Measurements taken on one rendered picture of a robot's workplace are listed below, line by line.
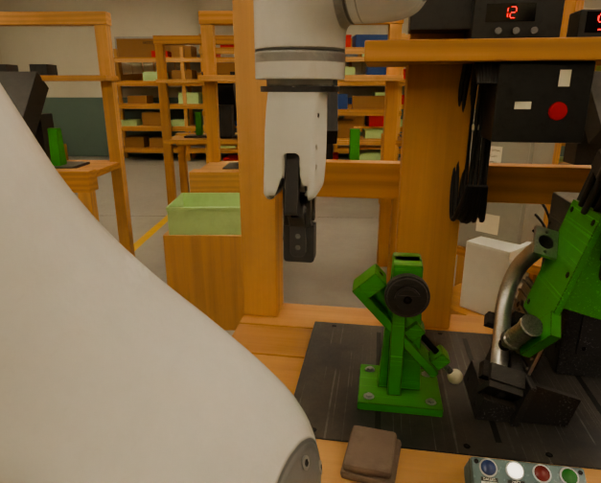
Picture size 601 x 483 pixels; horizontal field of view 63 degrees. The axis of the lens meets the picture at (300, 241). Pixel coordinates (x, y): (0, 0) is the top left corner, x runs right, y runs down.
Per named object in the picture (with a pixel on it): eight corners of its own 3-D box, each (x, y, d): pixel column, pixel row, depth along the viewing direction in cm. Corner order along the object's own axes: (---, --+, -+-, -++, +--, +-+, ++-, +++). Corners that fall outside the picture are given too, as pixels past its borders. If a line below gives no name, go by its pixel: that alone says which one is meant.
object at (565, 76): (583, 144, 94) (597, 60, 89) (491, 142, 96) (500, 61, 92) (561, 137, 106) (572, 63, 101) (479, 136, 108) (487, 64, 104)
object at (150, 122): (261, 161, 1002) (258, 44, 935) (115, 161, 1011) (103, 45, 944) (264, 157, 1053) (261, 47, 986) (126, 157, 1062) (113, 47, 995)
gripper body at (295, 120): (272, 77, 51) (274, 182, 55) (247, 75, 42) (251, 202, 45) (343, 77, 50) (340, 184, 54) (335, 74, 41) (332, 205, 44)
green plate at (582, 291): (592, 351, 78) (658, 231, 72) (541, 335, 79) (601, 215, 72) (566, 319, 89) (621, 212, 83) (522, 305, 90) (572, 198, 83)
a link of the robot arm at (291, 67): (266, 56, 50) (267, 86, 51) (243, 49, 42) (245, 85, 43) (348, 55, 49) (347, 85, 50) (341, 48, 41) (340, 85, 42)
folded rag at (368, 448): (353, 435, 81) (353, 420, 81) (401, 446, 79) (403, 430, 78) (338, 479, 72) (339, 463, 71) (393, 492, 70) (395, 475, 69)
